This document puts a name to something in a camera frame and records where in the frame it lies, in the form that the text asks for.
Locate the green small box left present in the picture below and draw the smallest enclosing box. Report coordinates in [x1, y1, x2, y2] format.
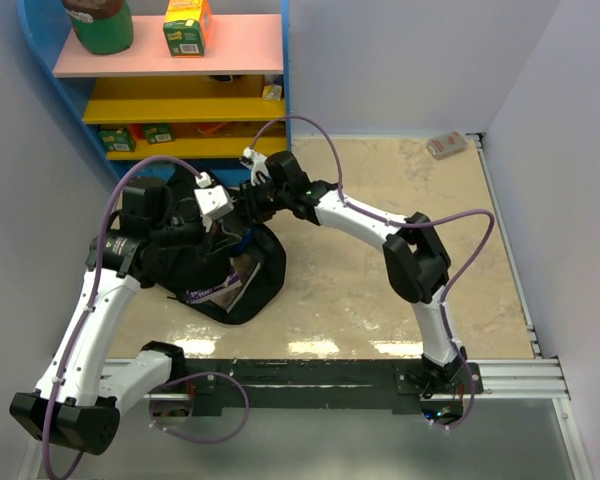
[98, 125, 136, 152]

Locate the green brown bag on shelf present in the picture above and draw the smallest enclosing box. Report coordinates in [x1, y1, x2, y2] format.
[62, 0, 134, 55]

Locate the grey red packet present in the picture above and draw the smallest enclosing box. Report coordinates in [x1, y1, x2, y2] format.
[426, 131, 468, 160]

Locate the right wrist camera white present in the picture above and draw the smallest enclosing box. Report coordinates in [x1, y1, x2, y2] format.
[240, 147, 269, 185]

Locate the yellow green box on shelf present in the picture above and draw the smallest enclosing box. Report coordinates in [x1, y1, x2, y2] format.
[163, 0, 212, 57]

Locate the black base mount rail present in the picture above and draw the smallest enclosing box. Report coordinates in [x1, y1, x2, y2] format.
[128, 357, 486, 419]

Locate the blue dinosaur pencil case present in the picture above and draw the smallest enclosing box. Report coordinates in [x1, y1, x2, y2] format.
[231, 226, 256, 257]

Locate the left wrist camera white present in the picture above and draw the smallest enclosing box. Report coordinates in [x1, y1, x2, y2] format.
[194, 172, 233, 232]

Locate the purple 52-Storey Treehouse book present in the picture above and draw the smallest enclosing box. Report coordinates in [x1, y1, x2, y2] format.
[184, 270, 242, 305]

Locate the orange snack packet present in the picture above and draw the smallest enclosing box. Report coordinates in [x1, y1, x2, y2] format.
[194, 122, 228, 137]

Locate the black student backpack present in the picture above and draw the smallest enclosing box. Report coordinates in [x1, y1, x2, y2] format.
[87, 164, 289, 326]

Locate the green small box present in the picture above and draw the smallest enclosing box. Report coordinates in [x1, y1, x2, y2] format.
[98, 125, 136, 152]
[141, 123, 175, 145]

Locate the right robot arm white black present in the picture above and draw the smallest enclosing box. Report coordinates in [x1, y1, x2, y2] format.
[239, 147, 466, 393]

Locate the A Tale of Two Cities book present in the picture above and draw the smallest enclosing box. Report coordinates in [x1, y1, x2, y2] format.
[212, 254, 261, 313]

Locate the small yellow white box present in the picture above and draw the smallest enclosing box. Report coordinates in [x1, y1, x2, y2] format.
[261, 84, 284, 101]

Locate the green small box right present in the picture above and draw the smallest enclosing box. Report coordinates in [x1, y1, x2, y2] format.
[141, 123, 175, 145]

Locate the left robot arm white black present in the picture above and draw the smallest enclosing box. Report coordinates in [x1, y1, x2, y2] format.
[9, 176, 187, 458]

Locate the purple cable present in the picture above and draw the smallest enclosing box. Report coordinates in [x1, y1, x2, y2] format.
[253, 115, 496, 431]
[42, 155, 251, 480]

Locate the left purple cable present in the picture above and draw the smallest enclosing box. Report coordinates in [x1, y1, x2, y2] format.
[42, 155, 251, 480]

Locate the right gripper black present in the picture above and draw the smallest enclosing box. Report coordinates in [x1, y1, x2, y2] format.
[231, 177, 291, 226]

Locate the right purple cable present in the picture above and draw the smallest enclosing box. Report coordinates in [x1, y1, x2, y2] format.
[253, 115, 496, 431]

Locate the blue shelf unit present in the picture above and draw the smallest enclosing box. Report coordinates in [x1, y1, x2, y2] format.
[17, 1, 291, 184]

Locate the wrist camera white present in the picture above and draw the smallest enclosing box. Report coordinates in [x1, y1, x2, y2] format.
[194, 172, 233, 232]
[240, 147, 269, 185]

